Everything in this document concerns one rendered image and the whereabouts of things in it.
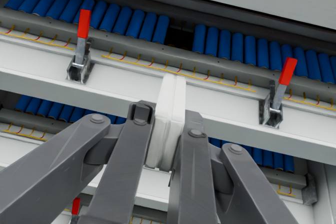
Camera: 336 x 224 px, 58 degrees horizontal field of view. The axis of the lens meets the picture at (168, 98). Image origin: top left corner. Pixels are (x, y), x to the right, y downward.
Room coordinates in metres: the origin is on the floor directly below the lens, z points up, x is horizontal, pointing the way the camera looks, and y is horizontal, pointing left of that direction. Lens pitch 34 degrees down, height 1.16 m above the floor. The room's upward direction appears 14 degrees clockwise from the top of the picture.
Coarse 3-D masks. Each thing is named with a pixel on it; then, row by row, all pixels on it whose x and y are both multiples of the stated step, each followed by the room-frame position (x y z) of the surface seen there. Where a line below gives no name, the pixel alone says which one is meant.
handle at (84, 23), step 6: (84, 12) 0.36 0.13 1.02; (90, 12) 0.36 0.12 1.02; (84, 18) 0.35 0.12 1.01; (78, 24) 0.35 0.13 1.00; (84, 24) 0.35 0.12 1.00; (78, 30) 0.35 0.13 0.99; (84, 30) 0.35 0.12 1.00; (78, 36) 0.35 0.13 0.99; (84, 36) 0.35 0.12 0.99; (78, 42) 0.35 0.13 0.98; (84, 42) 0.35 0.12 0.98; (78, 48) 0.34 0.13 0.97; (84, 48) 0.35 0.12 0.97; (78, 54) 0.34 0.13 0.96; (78, 60) 0.34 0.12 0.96; (84, 60) 0.35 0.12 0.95
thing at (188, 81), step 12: (0, 36) 0.37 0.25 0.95; (36, 48) 0.37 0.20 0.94; (48, 48) 0.37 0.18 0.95; (96, 60) 0.37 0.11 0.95; (108, 60) 0.37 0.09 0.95; (144, 72) 0.37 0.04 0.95; (156, 72) 0.37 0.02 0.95; (192, 84) 0.37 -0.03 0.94; (204, 84) 0.37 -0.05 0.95; (252, 96) 0.37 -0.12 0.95; (264, 96) 0.38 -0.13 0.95; (300, 108) 0.38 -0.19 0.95; (312, 108) 0.38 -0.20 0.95
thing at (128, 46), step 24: (0, 24) 0.39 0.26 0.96; (24, 24) 0.39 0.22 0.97; (48, 24) 0.39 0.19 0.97; (72, 24) 0.40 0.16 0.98; (72, 48) 0.38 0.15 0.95; (120, 48) 0.39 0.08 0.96; (144, 48) 0.39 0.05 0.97; (168, 48) 0.40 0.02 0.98; (216, 72) 0.40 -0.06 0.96; (240, 72) 0.39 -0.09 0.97; (264, 72) 0.40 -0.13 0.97; (312, 96) 0.40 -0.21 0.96
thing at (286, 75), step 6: (288, 60) 0.36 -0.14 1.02; (294, 60) 0.36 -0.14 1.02; (288, 66) 0.36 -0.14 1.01; (294, 66) 0.36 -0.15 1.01; (282, 72) 0.36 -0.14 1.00; (288, 72) 0.36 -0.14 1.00; (282, 78) 0.36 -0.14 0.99; (288, 78) 0.36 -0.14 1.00; (282, 84) 0.36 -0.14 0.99; (288, 84) 0.35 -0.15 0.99; (276, 90) 0.35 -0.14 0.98; (282, 90) 0.35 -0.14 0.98; (276, 96) 0.35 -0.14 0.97; (282, 96) 0.35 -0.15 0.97; (270, 102) 0.36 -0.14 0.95; (276, 102) 0.35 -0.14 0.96; (276, 108) 0.35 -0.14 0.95
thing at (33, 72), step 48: (0, 0) 0.45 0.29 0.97; (192, 0) 0.50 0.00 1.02; (0, 48) 0.36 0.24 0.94; (96, 48) 0.40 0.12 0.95; (48, 96) 0.33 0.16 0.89; (96, 96) 0.33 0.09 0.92; (144, 96) 0.34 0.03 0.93; (192, 96) 0.36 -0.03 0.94; (240, 96) 0.38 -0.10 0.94; (288, 96) 0.40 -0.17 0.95; (288, 144) 0.34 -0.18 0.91
